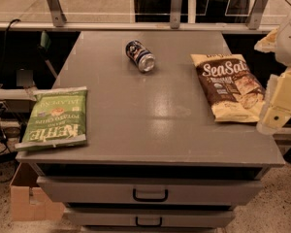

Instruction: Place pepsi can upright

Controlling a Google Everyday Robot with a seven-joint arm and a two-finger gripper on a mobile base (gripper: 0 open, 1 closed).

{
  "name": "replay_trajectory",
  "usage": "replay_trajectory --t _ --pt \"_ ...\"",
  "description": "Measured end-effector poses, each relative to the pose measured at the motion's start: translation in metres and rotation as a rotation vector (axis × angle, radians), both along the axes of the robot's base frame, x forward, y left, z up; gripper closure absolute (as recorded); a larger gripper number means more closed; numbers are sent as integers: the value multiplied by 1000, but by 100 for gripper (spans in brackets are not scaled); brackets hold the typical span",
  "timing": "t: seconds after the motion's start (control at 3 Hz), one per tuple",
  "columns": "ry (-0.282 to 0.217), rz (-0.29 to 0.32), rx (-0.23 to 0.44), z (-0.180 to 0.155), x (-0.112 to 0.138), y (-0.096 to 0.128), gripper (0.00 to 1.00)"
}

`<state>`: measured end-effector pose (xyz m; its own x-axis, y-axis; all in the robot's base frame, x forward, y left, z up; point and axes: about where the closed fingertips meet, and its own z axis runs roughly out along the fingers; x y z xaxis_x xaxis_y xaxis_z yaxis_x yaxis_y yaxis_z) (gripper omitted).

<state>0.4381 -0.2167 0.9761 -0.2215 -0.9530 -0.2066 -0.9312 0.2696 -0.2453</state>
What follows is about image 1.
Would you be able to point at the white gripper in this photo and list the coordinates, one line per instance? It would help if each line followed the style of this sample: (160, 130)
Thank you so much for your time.
(279, 87)

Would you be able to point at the blue pepsi can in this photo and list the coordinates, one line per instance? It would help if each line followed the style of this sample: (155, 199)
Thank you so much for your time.
(140, 55)

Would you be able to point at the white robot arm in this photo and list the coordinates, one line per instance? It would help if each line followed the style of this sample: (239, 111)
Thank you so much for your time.
(282, 51)

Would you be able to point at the brown sea salt chips bag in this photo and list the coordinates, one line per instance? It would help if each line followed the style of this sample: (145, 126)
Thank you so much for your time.
(233, 92)

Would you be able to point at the grey drawer cabinet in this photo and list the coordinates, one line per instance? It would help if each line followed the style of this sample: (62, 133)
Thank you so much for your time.
(152, 125)

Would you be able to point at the green kettle chips bag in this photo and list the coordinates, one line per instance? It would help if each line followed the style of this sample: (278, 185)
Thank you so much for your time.
(58, 119)

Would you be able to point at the lower grey drawer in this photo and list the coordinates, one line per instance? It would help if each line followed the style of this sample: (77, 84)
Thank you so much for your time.
(148, 218)

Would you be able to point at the grey drawer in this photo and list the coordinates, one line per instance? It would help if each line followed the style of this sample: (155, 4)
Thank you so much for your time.
(149, 191)
(148, 218)

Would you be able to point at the upper grey drawer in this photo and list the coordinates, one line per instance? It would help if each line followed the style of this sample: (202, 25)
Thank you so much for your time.
(149, 191)

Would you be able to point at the cardboard box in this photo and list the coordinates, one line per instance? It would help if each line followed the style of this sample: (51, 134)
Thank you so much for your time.
(28, 201)

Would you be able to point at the right metal bracket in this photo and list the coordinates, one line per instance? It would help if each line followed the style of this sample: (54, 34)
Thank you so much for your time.
(254, 19)

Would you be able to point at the metal bracket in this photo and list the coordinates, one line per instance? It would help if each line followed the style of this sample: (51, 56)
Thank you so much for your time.
(175, 13)
(254, 19)
(56, 12)

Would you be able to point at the middle metal bracket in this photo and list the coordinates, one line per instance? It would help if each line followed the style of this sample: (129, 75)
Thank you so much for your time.
(175, 13)

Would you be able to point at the left metal bracket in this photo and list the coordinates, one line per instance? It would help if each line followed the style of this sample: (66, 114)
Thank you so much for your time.
(56, 12)

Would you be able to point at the metal rail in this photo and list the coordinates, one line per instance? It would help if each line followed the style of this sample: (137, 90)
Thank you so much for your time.
(225, 28)

